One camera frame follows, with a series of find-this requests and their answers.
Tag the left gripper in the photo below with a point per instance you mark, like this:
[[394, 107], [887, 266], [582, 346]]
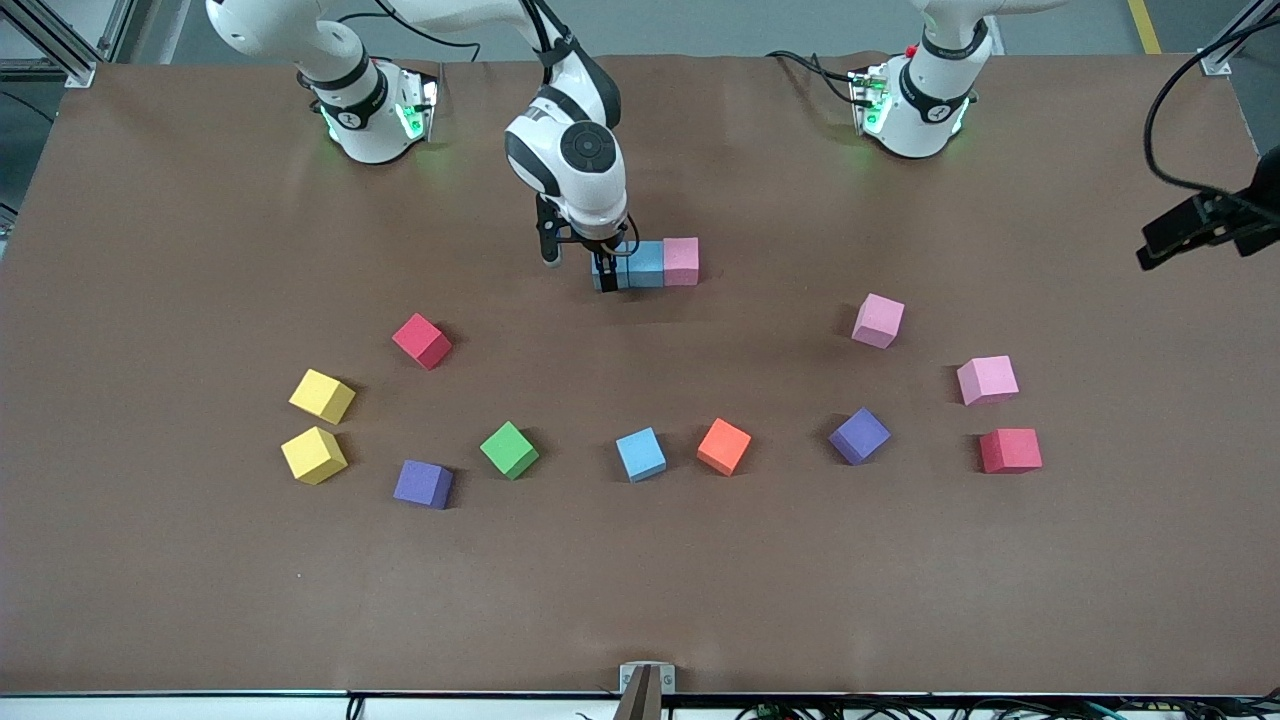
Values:
[[1222, 212]]

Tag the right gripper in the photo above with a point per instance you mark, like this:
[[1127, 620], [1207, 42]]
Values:
[[606, 259]]

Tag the blue foam cube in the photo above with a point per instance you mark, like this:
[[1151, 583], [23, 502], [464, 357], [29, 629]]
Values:
[[624, 270], [640, 454], [647, 264]]

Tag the pink foam cube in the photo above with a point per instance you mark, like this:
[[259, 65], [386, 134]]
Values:
[[987, 379], [878, 320], [681, 261]]

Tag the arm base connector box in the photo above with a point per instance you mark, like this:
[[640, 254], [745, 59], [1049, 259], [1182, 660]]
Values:
[[415, 110], [868, 100]]

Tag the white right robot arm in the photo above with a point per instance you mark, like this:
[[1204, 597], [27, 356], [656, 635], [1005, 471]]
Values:
[[590, 195]]

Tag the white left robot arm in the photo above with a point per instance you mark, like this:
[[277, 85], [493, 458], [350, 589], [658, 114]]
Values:
[[915, 110]]

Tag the red foam cube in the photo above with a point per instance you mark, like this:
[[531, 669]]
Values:
[[1010, 450], [421, 340]]

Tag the green foam cube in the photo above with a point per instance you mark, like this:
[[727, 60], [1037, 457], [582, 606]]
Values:
[[509, 449]]

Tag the orange foam cube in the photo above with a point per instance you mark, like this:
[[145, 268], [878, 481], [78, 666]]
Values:
[[724, 445]]

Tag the purple foam cube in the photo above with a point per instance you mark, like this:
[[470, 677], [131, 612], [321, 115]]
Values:
[[422, 483], [859, 435]]

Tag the brown table mat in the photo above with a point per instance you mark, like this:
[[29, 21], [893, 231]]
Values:
[[640, 580]]

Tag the yellow foam cube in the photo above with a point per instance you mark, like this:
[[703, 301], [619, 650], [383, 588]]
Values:
[[313, 455], [321, 395]]

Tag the grey metal table clamp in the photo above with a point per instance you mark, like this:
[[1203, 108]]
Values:
[[646, 690]]

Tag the aluminium frame post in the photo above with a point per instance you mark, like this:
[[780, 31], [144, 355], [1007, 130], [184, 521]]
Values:
[[78, 72], [1215, 62]]

